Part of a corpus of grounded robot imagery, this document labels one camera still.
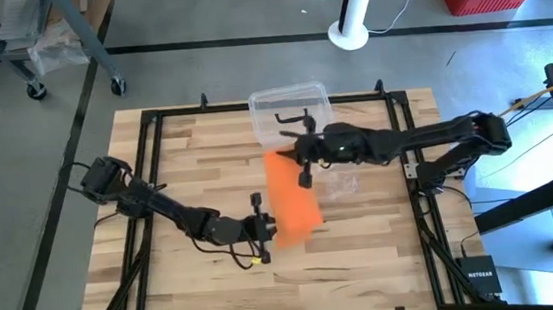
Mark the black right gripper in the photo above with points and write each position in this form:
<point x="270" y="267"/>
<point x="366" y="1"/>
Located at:
<point x="326" y="145"/>

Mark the white tower fan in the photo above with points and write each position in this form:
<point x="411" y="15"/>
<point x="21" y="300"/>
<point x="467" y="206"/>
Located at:
<point x="349" y="38"/>

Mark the clear plastic storage bin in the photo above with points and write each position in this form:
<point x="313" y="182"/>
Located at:
<point x="272" y="100"/>

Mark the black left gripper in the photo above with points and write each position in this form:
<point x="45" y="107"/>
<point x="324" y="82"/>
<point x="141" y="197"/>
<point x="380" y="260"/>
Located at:
<point x="258" y="228"/>

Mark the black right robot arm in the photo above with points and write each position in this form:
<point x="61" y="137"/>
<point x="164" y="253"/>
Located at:
<point x="430" y="136"/>

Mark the black Netgear network switch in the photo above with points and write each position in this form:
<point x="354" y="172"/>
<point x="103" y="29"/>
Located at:
<point x="479" y="275"/>

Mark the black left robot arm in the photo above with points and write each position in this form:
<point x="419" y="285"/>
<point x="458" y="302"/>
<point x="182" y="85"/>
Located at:
<point x="160" y="205"/>

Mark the brown cardboard sheet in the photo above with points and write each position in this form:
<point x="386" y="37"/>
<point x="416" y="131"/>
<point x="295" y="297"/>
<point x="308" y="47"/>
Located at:
<point x="98" y="5"/>

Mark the black metal table frame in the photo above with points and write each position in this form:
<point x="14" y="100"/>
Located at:
<point x="177" y="112"/>

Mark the orange elastic bandage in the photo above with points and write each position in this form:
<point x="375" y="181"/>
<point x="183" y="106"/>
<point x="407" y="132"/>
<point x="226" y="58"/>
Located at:
<point x="290" y="199"/>

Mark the grey metal wheeled cart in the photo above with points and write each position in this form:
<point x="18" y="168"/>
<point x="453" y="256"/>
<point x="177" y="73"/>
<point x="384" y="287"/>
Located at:
<point x="86" y="38"/>

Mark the clear plastic bag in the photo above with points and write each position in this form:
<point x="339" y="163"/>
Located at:
<point x="342" y="187"/>

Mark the clear plastic wrap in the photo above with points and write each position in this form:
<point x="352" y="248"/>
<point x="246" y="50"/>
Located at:
<point x="56" y="51"/>

